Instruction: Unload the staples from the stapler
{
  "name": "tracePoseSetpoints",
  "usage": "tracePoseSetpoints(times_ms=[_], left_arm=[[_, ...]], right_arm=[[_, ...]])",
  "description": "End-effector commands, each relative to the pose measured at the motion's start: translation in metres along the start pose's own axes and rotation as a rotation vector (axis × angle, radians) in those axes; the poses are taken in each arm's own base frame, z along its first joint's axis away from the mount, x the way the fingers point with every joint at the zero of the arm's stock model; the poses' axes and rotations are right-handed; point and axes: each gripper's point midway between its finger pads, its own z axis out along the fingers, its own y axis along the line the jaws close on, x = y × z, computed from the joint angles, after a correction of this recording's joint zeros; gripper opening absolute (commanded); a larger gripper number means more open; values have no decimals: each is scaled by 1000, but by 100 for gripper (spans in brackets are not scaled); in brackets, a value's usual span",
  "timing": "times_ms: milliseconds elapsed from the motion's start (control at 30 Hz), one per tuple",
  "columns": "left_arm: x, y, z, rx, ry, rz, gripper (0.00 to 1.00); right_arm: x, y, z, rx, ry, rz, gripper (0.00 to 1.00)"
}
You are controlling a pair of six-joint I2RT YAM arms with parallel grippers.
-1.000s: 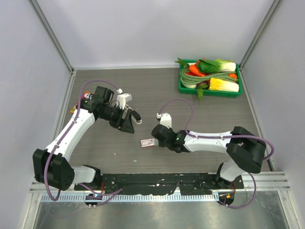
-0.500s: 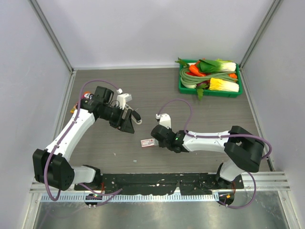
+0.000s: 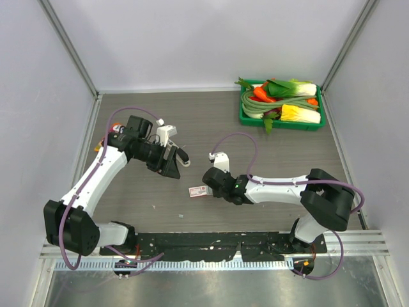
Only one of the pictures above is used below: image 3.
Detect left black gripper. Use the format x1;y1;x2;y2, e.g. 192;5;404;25
134;139;181;178

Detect red white staple box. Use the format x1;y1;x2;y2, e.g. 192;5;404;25
189;185;213;198

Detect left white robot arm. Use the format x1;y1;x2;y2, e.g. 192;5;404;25
43;116;190;256

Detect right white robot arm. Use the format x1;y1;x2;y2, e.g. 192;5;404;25
202;167;355;253

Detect candy snack bag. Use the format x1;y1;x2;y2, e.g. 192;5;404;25
94;123;124;152

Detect green leafy herb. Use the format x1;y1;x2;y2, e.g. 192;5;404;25
263;118;274;135

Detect green long beans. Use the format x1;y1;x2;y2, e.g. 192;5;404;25
240;91;320;117

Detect yellow white cabbage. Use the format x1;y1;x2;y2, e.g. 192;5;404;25
281;104;321;123

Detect green plastic tray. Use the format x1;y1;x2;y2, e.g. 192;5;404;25
235;77;325;134

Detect orange carrot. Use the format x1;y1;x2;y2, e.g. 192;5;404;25
253;86;277;103

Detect white green bok choy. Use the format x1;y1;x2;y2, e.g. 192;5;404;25
264;79;317;98

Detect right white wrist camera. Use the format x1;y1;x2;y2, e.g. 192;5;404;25
208;152;230;173

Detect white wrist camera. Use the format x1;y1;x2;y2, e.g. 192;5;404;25
208;152;230;173
155;118;177;147

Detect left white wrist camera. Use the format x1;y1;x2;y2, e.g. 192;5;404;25
155;118;177;147

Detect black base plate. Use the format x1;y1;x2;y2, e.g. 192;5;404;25
113;232;327;262

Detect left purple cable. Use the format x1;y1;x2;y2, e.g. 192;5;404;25
59;107;167;276

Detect white slotted cable duct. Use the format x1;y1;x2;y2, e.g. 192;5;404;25
56;257;294;271

